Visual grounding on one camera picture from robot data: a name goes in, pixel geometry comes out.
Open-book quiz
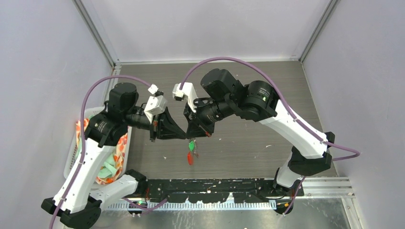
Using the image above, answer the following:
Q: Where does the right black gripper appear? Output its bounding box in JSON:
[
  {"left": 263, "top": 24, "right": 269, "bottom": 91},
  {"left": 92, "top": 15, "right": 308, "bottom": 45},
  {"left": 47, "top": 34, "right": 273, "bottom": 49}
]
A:
[{"left": 182, "top": 96, "right": 234, "bottom": 138}]

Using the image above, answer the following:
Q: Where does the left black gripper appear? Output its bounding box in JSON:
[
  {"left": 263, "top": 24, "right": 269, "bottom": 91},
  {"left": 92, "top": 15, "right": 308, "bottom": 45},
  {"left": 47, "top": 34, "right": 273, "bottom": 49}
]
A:
[{"left": 125, "top": 106, "right": 186, "bottom": 142}]

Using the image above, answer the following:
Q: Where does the green tagged key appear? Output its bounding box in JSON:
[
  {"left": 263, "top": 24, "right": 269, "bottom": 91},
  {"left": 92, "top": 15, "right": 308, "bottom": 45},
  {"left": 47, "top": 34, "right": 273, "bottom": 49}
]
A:
[{"left": 188, "top": 140, "right": 195, "bottom": 152}]

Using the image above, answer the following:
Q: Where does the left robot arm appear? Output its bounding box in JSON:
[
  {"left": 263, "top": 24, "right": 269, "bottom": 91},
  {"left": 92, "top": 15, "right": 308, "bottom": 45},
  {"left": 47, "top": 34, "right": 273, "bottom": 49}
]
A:
[{"left": 41, "top": 83, "right": 186, "bottom": 229}]

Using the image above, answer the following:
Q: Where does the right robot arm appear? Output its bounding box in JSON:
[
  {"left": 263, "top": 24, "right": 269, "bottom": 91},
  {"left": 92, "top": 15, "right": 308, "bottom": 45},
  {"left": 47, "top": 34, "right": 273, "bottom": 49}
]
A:
[{"left": 172, "top": 69, "right": 335, "bottom": 196}]

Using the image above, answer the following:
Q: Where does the colourful patterned cloth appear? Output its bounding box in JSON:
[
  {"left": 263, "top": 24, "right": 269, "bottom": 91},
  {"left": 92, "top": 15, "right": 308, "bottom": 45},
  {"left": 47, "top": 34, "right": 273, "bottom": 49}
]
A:
[{"left": 75, "top": 118, "right": 130, "bottom": 185}]

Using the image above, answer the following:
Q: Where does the white plastic basket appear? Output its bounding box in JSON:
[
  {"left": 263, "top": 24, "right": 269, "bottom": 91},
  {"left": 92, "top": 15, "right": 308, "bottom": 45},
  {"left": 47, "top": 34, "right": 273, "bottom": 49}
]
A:
[{"left": 64, "top": 127, "right": 132, "bottom": 178}]

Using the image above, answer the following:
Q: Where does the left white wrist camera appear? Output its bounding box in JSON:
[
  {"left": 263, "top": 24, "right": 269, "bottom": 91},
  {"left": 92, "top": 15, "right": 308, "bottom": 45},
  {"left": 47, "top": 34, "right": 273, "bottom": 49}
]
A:
[{"left": 144, "top": 84, "right": 168, "bottom": 123}]

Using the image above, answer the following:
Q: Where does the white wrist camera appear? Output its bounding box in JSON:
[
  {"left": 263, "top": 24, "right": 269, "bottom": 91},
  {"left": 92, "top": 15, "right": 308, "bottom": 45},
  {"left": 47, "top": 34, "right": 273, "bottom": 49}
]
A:
[
  {"left": 144, "top": 84, "right": 168, "bottom": 123},
  {"left": 172, "top": 82, "right": 198, "bottom": 113}
]

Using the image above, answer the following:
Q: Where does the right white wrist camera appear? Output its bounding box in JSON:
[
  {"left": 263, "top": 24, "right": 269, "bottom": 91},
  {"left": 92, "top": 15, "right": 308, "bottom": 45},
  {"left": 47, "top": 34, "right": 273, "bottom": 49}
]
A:
[{"left": 172, "top": 82, "right": 198, "bottom": 113}]

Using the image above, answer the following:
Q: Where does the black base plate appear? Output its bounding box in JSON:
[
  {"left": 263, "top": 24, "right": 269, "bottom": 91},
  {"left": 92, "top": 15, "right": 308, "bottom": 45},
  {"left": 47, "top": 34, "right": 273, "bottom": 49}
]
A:
[{"left": 126, "top": 178, "right": 300, "bottom": 204}]

